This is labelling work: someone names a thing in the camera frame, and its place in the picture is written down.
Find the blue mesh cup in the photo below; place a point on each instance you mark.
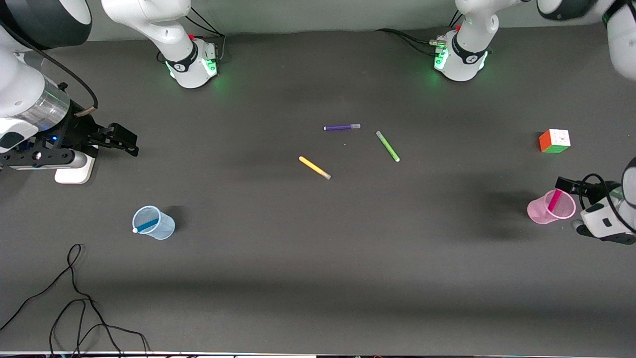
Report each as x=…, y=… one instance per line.
x=159, y=226

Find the multicolour puzzle cube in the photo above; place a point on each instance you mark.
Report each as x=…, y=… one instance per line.
x=554, y=140

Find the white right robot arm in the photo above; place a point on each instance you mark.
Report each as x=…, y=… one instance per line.
x=191, y=62

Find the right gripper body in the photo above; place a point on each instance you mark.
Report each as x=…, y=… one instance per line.
x=81, y=128

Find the blue marker with white end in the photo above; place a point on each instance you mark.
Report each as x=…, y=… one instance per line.
x=146, y=226

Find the pink mesh cup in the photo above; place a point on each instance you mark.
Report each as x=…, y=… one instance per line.
x=541, y=211

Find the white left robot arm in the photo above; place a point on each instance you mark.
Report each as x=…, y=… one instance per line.
x=462, y=59

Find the green marker with clear cap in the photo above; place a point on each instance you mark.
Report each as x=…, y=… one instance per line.
x=387, y=146

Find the pink marker with clear cap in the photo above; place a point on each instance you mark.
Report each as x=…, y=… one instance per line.
x=554, y=200

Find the purple marker with clear cap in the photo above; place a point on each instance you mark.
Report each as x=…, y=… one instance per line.
x=342, y=127

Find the yellow marker with clear cap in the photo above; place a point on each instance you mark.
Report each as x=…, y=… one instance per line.
x=314, y=167

